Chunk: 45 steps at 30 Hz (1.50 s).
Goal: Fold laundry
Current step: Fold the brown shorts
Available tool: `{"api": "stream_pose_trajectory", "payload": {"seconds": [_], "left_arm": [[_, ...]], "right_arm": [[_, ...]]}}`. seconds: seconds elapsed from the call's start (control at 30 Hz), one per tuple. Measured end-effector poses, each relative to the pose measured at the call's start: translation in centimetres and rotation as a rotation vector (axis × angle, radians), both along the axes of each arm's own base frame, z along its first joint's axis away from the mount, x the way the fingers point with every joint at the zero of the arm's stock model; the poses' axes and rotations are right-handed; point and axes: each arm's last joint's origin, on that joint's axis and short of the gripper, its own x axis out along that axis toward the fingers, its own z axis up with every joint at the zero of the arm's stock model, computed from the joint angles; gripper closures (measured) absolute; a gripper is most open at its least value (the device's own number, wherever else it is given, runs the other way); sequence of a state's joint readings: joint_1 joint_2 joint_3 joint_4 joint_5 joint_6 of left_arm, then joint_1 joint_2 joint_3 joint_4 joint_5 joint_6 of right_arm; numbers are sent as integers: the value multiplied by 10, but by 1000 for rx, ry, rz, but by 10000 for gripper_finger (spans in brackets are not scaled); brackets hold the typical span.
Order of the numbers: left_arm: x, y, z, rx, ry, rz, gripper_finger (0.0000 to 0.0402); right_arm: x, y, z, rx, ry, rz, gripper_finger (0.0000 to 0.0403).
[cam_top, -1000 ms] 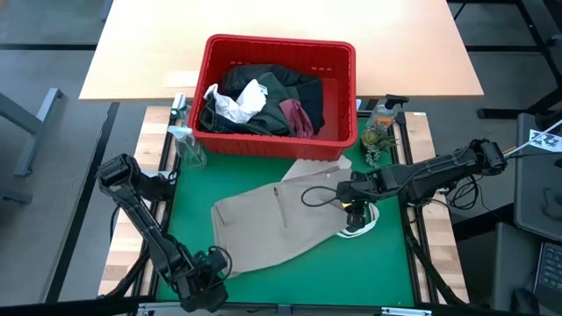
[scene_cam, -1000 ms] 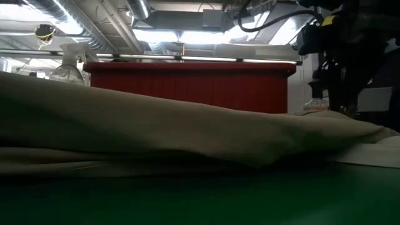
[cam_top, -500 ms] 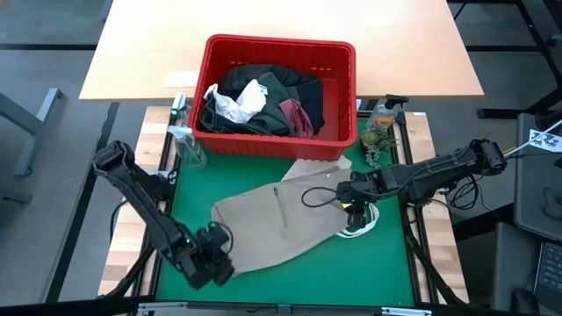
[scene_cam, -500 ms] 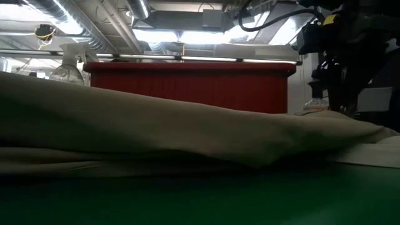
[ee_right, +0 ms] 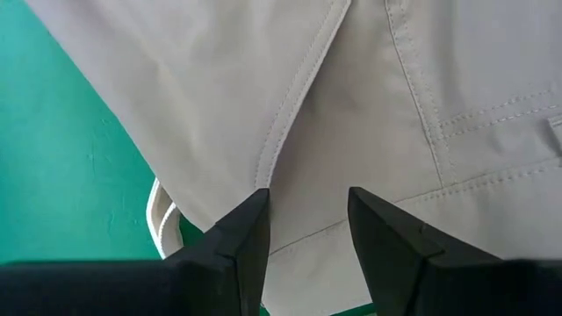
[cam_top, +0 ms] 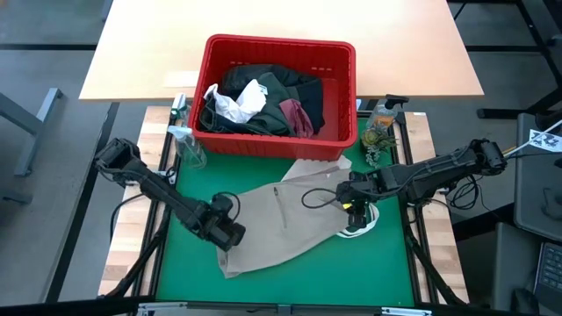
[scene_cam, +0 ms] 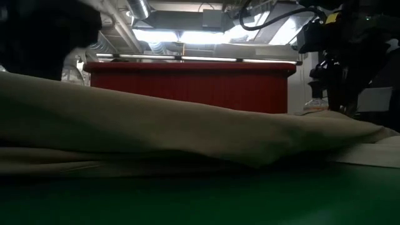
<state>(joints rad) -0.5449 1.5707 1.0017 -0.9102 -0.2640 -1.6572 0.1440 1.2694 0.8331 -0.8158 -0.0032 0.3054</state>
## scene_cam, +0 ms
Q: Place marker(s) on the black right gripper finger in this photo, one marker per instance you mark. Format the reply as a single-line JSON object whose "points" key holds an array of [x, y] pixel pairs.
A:
{"points": [[342, 93]]}

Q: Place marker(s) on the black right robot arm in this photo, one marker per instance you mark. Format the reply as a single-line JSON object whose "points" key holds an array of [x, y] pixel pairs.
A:
{"points": [[368, 6]]}

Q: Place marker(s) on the clear spray bottle pale-green trigger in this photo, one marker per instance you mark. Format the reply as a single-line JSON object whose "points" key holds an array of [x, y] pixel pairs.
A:
{"points": [[73, 75]]}

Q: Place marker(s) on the green table mat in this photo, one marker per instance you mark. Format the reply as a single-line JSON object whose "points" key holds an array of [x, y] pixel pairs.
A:
{"points": [[187, 203]]}

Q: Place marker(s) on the grey flat panel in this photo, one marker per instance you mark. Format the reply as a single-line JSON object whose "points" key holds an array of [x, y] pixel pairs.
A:
{"points": [[375, 100]]}

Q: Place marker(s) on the bright ceiling light panel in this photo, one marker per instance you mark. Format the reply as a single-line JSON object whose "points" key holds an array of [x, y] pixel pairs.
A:
{"points": [[156, 36]]}

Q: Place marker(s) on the red plastic laundry basket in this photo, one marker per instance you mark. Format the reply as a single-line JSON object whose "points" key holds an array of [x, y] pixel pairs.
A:
{"points": [[187, 84]]}

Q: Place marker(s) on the small yellow tag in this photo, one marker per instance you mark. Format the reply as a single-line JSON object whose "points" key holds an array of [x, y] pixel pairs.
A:
{"points": [[332, 18]]}

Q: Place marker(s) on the beige shirt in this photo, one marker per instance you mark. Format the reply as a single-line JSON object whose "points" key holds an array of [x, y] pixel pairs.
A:
{"points": [[156, 125]]}

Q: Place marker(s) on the silver overhead bar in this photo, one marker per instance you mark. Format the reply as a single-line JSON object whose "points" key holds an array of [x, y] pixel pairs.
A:
{"points": [[203, 58]]}

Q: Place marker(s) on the round silver air duct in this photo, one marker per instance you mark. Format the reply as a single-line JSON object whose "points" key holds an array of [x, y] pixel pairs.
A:
{"points": [[139, 7]]}

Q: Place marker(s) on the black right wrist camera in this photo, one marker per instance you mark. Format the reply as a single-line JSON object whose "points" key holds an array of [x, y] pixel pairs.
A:
{"points": [[312, 37]]}

